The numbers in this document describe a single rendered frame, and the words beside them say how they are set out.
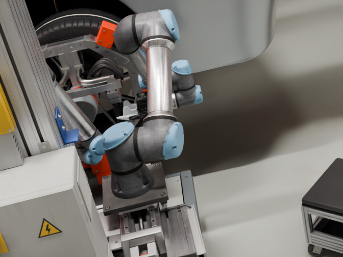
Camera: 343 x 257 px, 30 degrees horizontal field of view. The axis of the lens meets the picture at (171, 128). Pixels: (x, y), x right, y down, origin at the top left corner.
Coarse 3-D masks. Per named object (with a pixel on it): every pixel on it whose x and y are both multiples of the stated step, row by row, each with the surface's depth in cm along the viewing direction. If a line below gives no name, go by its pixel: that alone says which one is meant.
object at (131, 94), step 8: (56, 56) 286; (80, 56) 287; (56, 64) 288; (56, 80) 293; (104, 96) 297; (128, 96) 299; (104, 112) 301; (112, 112) 320; (96, 120) 318; (104, 120) 316; (112, 120) 304; (104, 128) 309
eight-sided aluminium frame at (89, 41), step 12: (84, 36) 276; (48, 48) 273; (60, 48) 274; (72, 48) 274; (84, 48) 274; (96, 48) 275; (108, 48) 275; (120, 60) 278; (132, 72) 281; (132, 84) 284; (132, 120) 294
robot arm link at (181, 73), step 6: (180, 60) 260; (186, 60) 259; (174, 66) 257; (180, 66) 255; (186, 66) 256; (174, 72) 258; (180, 72) 256; (186, 72) 257; (174, 78) 258; (180, 78) 257; (186, 78) 258; (192, 78) 260; (174, 84) 260; (180, 84) 259; (186, 84) 259; (192, 84) 260; (180, 90) 261; (186, 90) 260
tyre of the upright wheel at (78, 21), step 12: (60, 12) 296; (72, 12) 292; (84, 12) 290; (96, 12) 292; (108, 12) 297; (48, 24) 286; (60, 24) 279; (72, 24) 279; (84, 24) 279; (96, 24) 279; (48, 36) 280; (60, 36) 280; (72, 36) 280; (96, 36) 281
